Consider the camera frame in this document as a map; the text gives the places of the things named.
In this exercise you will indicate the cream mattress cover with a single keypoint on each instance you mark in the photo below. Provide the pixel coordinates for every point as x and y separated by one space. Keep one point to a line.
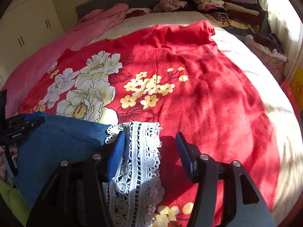
288 199

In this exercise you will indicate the pink fuzzy garment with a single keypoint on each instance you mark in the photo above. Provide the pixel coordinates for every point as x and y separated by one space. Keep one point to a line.
169 5

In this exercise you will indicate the floral storage box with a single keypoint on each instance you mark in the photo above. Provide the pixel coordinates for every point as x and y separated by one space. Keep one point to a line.
275 62

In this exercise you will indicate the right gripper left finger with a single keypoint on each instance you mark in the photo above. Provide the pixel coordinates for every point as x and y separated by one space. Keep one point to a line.
74 194

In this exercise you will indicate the blue denim pants lace hem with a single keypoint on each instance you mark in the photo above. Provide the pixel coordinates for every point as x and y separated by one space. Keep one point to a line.
136 189

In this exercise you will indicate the red floral bed sheet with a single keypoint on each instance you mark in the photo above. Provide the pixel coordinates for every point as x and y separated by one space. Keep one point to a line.
176 76

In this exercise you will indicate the yellow box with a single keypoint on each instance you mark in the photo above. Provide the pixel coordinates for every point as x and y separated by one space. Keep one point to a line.
297 87

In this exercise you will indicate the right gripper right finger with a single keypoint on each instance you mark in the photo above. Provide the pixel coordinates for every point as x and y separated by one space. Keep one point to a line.
243 203

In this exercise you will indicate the pink quilt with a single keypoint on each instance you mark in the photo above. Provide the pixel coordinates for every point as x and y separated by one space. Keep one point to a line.
31 70

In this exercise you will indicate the pile of folded clothes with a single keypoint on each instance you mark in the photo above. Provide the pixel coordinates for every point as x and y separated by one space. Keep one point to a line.
240 14

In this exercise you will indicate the left hand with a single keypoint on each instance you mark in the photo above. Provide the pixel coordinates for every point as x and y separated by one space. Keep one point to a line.
8 162

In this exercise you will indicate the green sleeve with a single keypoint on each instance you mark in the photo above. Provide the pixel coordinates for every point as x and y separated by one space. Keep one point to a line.
15 202

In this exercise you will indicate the white wardrobe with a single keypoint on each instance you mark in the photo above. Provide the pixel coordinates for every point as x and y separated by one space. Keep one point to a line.
26 26

